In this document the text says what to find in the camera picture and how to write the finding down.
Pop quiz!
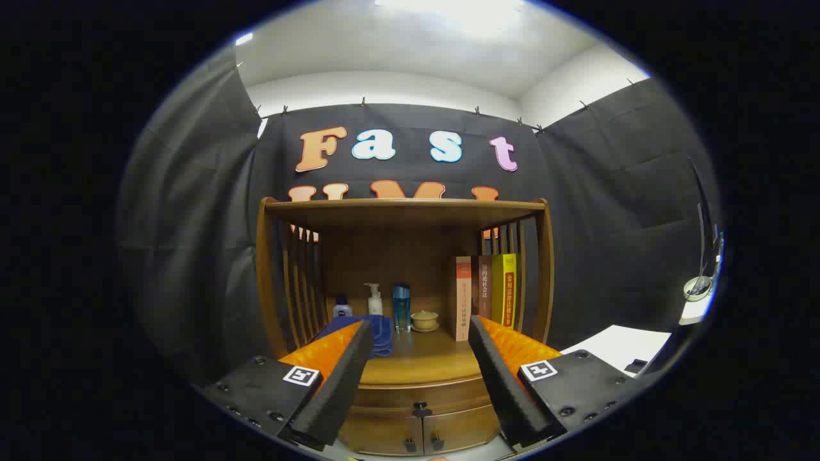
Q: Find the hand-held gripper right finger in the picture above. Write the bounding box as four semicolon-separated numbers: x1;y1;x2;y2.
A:
468;314;638;449

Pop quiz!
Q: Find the orange and white book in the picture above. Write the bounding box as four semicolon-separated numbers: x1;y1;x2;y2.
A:
448;256;473;342

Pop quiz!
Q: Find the white cup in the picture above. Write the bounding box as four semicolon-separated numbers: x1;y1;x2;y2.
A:
682;275;715;303

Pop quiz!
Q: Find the yellow book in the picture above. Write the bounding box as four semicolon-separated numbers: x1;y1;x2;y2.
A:
492;254;518;330

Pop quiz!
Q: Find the tall blue glass bottle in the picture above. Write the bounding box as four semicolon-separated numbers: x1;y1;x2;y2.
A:
393;284;411;334

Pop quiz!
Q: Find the black backdrop cloth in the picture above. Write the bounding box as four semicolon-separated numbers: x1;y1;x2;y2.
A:
119;48;721;385

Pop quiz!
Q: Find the brown book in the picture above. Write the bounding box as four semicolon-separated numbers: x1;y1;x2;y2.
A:
472;255;494;321

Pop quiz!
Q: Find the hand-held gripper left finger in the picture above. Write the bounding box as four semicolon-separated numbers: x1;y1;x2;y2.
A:
199;319;375;452

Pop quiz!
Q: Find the folded blue towel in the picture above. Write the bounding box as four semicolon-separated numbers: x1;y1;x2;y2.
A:
317;314;395;358

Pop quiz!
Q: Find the wooden cabinet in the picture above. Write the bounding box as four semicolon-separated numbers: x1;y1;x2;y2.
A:
255;197;555;457

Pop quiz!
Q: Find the white table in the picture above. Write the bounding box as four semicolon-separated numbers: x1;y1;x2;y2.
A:
561;325;673;378

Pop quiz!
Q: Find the wooden drawer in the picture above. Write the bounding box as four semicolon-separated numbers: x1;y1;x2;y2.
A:
349;376;495;420

